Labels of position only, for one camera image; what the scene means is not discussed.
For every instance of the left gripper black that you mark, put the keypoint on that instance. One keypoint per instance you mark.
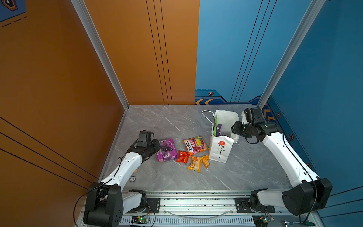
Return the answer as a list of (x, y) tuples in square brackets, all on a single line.
[(158, 147)]

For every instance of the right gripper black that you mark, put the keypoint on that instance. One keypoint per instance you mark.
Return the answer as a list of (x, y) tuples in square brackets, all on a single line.
[(235, 128)]

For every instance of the purple grape candy bag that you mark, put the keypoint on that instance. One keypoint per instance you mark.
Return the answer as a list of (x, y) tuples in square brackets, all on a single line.
[(168, 151)]

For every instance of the white paper bag with flowers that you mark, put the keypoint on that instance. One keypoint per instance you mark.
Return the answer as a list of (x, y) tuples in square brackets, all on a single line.
[(220, 147)]

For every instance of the purple snack bag white label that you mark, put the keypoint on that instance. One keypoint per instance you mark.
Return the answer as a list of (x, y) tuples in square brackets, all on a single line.
[(218, 130)]

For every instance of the red snack packet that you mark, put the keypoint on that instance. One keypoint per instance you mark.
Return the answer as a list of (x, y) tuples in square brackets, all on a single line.
[(183, 157)]

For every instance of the colourful candy bag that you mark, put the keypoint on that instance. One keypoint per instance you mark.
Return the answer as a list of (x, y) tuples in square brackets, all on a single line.
[(195, 145)]

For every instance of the orange snack packet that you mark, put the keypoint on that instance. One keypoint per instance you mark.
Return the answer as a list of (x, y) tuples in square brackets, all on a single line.
[(195, 164), (205, 161)]

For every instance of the large green chips bag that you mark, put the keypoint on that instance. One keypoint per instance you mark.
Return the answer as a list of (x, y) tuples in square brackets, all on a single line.
[(215, 126)]

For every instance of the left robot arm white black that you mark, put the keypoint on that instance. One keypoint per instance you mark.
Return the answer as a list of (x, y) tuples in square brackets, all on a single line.
[(106, 203)]

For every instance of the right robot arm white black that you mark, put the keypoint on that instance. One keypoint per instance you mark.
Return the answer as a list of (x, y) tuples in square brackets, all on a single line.
[(309, 192)]

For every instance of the green circuit board left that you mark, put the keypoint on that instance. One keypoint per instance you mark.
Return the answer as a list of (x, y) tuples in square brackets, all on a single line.
[(139, 221)]

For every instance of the circuit board right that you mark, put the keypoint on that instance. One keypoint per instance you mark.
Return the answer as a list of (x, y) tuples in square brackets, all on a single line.
[(262, 221)]

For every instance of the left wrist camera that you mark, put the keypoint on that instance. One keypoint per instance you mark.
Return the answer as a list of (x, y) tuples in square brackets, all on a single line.
[(145, 138)]

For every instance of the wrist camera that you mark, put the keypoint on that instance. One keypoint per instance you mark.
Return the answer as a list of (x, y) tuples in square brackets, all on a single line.
[(253, 116), (145, 138)]

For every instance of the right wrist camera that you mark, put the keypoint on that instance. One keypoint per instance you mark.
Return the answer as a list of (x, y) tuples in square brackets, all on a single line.
[(253, 116)]

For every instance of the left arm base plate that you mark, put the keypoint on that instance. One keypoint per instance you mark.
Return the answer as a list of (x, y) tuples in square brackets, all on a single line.
[(152, 203)]

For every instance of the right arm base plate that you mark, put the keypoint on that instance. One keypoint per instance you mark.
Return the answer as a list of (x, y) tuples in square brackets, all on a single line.
[(245, 205)]

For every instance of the aluminium rail frame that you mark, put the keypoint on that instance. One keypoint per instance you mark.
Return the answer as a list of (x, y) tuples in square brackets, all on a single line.
[(214, 208)]

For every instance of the green handled screwdriver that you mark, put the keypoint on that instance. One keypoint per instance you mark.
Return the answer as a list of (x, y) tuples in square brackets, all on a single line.
[(287, 223)]

